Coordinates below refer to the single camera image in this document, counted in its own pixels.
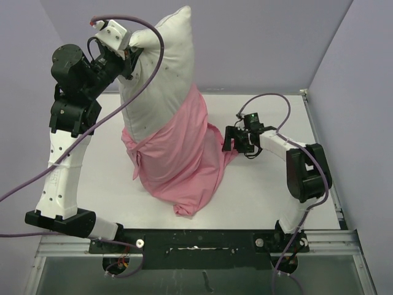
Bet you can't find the pink pillow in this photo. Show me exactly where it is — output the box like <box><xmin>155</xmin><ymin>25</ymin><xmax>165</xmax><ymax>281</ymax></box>
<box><xmin>118</xmin><ymin>6</ymin><xmax>195</xmax><ymax>142</ymax></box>

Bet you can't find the aluminium frame rail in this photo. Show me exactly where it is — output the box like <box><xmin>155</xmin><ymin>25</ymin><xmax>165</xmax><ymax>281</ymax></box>
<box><xmin>26</xmin><ymin>88</ymin><xmax>378</xmax><ymax>295</ymax></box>

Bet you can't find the pink satin rose pillowcase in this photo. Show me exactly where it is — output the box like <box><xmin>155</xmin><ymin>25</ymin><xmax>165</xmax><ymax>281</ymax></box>
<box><xmin>122</xmin><ymin>85</ymin><xmax>238</xmax><ymax>216</ymax></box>

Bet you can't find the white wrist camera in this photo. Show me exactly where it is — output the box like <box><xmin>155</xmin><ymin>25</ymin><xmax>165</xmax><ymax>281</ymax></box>
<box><xmin>90</xmin><ymin>20</ymin><xmax>132</xmax><ymax>60</ymax></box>
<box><xmin>236</xmin><ymin>113</ymin><xmax>251</xmax><ymax>121</ymax></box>

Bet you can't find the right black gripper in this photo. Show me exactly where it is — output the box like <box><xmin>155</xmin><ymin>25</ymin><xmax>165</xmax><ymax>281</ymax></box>
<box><xmin>222</xmin><ymin>126</ymin><xmax>254</xmax><ymax>154</ymax></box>

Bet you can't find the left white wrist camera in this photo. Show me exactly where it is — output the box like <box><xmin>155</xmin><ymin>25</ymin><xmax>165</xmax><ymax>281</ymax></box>
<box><xmin>90</xmin><ymin>20</ymin><xmax>132</xmax><ymax>60</ymax></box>

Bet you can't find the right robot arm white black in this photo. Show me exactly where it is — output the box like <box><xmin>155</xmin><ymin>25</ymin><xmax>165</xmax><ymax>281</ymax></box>
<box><xmin>222</xmin><ymin>112</ymin><xmax>332</xmax><ymax>251</ymax></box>

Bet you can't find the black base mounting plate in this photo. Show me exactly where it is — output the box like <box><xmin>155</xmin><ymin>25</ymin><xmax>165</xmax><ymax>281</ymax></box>
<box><xmin>89</xmin><ymin>229</ymin><xmax>309</xmax><ymax>270</ymax></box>

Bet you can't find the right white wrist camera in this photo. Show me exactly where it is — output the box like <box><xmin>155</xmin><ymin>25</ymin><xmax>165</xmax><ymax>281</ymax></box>
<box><xmin>236</xmin><ymin>113</ymin><xmax>251</xmax><ymax>121</ymax></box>

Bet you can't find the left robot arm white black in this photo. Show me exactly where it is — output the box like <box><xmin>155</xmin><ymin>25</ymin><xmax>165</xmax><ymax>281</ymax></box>
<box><xmin>25</xmin><ymin>44</ymin><xmax>142</xmax><ymax>253</ymax></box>

